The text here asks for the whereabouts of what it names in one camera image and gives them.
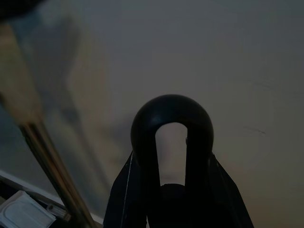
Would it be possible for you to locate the blue long-handled dustpan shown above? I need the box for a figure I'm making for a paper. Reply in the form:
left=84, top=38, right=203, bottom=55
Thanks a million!
left=130, top=94, right=214, bottom=228

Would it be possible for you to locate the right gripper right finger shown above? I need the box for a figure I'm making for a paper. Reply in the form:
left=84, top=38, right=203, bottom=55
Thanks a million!
left=209, top=154, right=255, bottom=228

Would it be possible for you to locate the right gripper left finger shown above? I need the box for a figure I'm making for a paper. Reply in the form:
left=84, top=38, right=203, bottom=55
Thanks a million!
left=103, top=152, right=148, bottom=228

